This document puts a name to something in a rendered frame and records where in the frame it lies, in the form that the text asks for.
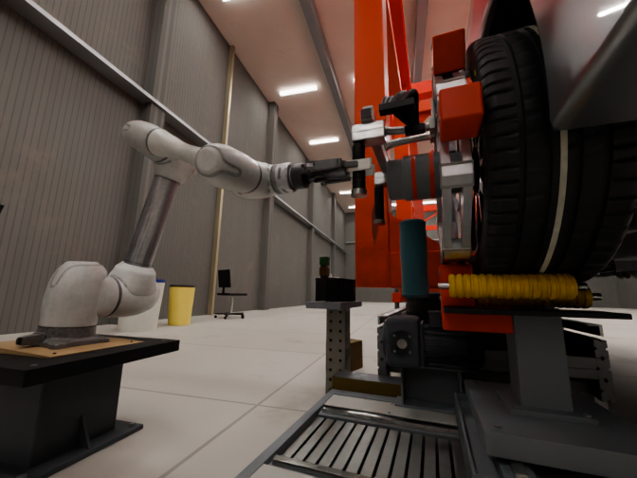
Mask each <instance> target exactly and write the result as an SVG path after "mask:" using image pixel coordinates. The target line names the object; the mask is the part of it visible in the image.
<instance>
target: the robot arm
mask: <svg viewBox="0 0 637 478"><path fill-rule="evenodd" d="M122 136H123V138H124V139H125V141H126V142H127V143H128V144H129V145H130V146H132V147H134V148H136V149H137V150H138V151H139V152H141V153H142V154H143V155H145V156H146V157H147V158H149V159H150V160H151V161H152V162H153V174H154V179H153V182H152V185H151V188H150V190H149V192H148V195H147V198H146V201H145V203H144V206H143V209H142V212H141V215H140V217H139V219H138V222H137V225H136V230H135V232H134V235H133V238H132V241H131V244H130V246H129V248H128V251H127V254H126V257H125V259H124V261H122V262H120V263H118V264H117V265H115V267H114V268H113V270H112V271H111V272H110V273H109V274H108V275H107V270H106V269H105V267H104V266H103V265H101V264H99V263H98V262H82V261H67V262H65V263H64V264H63V265H61V266H59V267H58V269H57V270H56V271H55V272H54V274H53V275H52V277H51V278H50V280H49V282H48V284H47V287H46V289H45V295H44V297H43V301H42V305H41V310H40V319H39V324H38V327H37V330H36V332H34V333H33V334H31V335H26V336H23V337H18V338H17V339H16V342H15V343H16V345H32V346H38V347H44V348H47V349H50V350H57V349H64V348H67V347H74V346H81V345H87V344H94V343H102V342H109V340H110V338H108V337H104V336H100V335H97V334H96V331H97V323H98V319H101V318H120V317H129V316H134V315H138V314H141V313H144V312H146V311H148V310H150V309H151V308H153V307H154V306H155V305H156V303H157V301H158V299H159V294H160V292H159V287H158V284H157V282H156V280H155V276H156V274H155V270H154V269H153V268H152V264H153V261H154V258H155V254H156V251H157V248H158V246H159V243H160V240H161V237H162V234H163V231H164V229H165V226H166V223H167V220H168V217H169V215H170V212H171V209H172V206H173V202H174V199H175V196H176V193H177V190H178V187H179V185H182V184H183V183H185V181H186V180H187V179H188V178H190V177H193V176H195V175H196V174H197V173H199V174H200V176H201V177H202V178H203V179H204V180H206V181H207V182H208V183H209V184H210V185H212V186H215V187H217V188H221V189H224V190H228V191H232V192H233V193H234V194H235V195H237V196H239V197H242V198H246V199H261V198H267V197H272V196H274V195H276V194H283V193H294V192H295V191H296V190H300V189H307V188H308V187H309V185H310V184H311V183H321V186H325V185H328V184H335V183H340V182H347V181H351V178H352V177H353V172H354V171H361V170H365V172H366V174H365V176H366V175H375V168H374V164H372V158H371V157H368V158H362V159H356V160H349V161H345V160H342V158H332V159H323V160H316V161H311V160H307V161H306V164H305V163H298V164H293V163H291V162H287V163H282V164H275V165H269V164H267V163H264V162H259V161H255V160H253V159H251V158H250V157H249V156H247V155H246V154H244V153H242V152H240V151H238V150H236V149H234V148H232V147H230V146H228V145H226V144H221V143H211V144H207V145H205V146H203V147H202V148H201V147H197V146H193V145H189V144H187V143H185V142H183V141H182V140H180V139H179V138H177V137H175V136H173V135H171V134H170V133H168V132H167V131H165V130H163V129H161V128H160V127H158V126H156V125H154V124H151V123H149V122H146V121H142V120H132V121H129V122H127V123H126V124H125V125H124V126H123V128H122Z"/></svg>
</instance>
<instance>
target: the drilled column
mask: <svg viewBox="0 0 637 478"><path fill-rule="evenodd" d="M331 310H332V312H331ZM340 370H341V371H349V372H351V346H350V308H346V309H326V383H325V394H327V393H328V392H329V391H330V390H331V389H332V376H333V375H335V374H336V373H337V372H338V371H340Z"/></svg>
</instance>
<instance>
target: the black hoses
mask: <svg viewBox="0 0 637 478"><path fill-rule="evenodd" d="M378 111H379V114H380V117H382V116H387V115H391V114H394V115H395V116H396V117H397V118H398V119H399V120H401V121H402V122H403V123H404V124H406V125H407V126H405V136H406V137H408V136H414V135H420V134H425V133H426V124H425V123H420V121H419V94H418V91H417V89H414V88H412V89H410V90H409V91H406V90H401V91H399V92H398V93H396V94H395V95H394V96H390V97H388V96H386V97H384V98H383V100H382V102H381V104H378Z"/></svg>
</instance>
